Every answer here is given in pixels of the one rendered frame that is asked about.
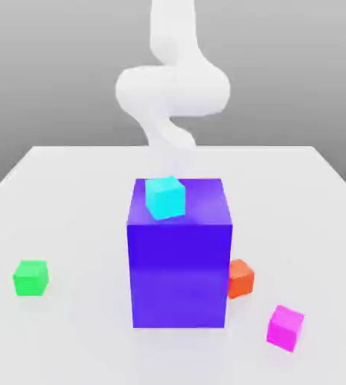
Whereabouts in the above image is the small cyan cube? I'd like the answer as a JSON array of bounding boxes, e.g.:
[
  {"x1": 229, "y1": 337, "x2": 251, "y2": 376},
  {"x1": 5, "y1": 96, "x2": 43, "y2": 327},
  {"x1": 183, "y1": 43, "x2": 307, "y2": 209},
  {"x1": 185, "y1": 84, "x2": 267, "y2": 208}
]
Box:
[{"x1": 144, "y1": 175, "x2": 187, "y2": 221}]

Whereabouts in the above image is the small orange cube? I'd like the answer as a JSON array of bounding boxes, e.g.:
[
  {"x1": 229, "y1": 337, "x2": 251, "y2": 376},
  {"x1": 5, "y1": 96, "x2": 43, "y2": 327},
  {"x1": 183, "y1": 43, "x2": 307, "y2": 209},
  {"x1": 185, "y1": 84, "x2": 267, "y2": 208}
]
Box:
[{"x1": 227, "y1": 258, "x2": 256, "y2": 300}]

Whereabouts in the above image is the small green cube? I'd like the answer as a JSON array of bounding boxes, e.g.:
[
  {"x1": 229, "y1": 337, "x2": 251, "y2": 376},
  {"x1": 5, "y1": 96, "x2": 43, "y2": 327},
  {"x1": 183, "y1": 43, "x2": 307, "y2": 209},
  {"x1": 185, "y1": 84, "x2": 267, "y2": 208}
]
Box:
[{"x1": 12, "y1": 259, "x2": 50, "y2": 297}]

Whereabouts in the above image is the small magenta cube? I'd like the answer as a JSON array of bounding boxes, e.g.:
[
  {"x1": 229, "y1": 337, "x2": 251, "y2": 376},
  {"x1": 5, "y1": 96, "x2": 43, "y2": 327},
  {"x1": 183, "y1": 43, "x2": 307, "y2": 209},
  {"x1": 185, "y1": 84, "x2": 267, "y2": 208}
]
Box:
[{"x1": 266, "y1": 304, "x2": 305, "y2": 353}]

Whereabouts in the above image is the large purple box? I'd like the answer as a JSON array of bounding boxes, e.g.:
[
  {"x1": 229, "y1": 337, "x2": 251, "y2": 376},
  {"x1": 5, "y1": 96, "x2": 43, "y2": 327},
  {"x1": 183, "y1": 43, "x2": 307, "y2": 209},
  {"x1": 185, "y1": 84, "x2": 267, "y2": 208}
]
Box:
[{"x1": 126, "y1": 177, "x2": 233, "y2": 329}]

